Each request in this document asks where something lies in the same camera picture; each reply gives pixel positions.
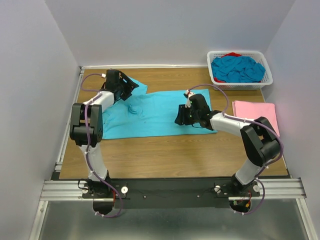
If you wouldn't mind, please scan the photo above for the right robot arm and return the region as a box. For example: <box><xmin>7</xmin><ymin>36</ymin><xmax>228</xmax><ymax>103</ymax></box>
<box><xmin>174</xmin><ymin>104</ymin><xmax>284</xmax><ymax>196</ymax></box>

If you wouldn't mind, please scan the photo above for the dark blue t shirt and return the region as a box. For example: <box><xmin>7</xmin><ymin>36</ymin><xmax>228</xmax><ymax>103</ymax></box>
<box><xmin>211</xmin><ymin>55</ymin><xmax>266</xmax><ymax>84</ymax></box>

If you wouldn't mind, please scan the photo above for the white plastic laundry basket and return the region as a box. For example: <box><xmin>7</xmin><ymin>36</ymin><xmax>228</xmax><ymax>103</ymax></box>
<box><xmin>207</xmin><ymin>50</ymin><xmax>273</xmax><ymax>91</ymax></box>

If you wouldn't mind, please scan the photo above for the folded pink t shirt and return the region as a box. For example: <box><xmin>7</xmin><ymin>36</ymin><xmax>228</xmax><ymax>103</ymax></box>
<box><xmin>232</xmin><ymin>100</ymin><xmax>280</xmax><ymax>136</ymax></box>

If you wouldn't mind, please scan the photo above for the light blue t shirt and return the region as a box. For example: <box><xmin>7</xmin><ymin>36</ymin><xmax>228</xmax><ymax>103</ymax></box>
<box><xmin>102</xmin><ymin>78</ymin><xmax>216</xmax><ymax>140</ymax></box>

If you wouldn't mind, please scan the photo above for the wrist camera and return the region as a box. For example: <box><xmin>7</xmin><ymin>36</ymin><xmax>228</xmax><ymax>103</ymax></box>
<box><xmin>184</xmin><ymin>91</ymin><xmax>210</xmax><ymax>110</ymax></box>
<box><xmin>100</xmin><ymin>69</ymin><xmax>124</xmax><ymax>88</ymax></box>

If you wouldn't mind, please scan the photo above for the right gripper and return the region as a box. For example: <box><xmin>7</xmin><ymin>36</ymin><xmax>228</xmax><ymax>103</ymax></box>
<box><xmin>174</xmin><ymin>104</ymin><xmax>200</xmax><ymax>125</ymax></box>

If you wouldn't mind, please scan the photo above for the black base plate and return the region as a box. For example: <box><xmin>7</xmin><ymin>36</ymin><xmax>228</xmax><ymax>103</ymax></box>
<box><xmin>78</xmin><ymin>177</ymin><xmax>261</xmax><ymax>213</ymax></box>

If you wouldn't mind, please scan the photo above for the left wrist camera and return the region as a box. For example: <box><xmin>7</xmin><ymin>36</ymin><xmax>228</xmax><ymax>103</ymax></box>
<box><xmin>100</xmin><ymin>69</ymin><xmax>124</xmax><ymax>88</ymax></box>

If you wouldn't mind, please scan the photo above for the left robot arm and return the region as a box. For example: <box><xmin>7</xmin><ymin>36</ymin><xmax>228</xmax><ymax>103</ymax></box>
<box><xmin>69</xmin><ymin>69</ymin><xmax>139</xmax><ymax>198</ymax></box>

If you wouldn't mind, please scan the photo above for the red t shirt in basket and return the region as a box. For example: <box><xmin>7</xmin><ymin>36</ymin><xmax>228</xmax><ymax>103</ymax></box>
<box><xmin>213</xmin><ymin>51</ymin><xmax>262</xmax><ymax>83</ymax></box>

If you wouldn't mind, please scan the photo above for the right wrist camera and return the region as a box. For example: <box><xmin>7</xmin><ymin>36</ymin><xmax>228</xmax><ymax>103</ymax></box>
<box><xmin>184</xmin><ymin>91</ymin><xmax>210</xmax><ymax>110</ymax></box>

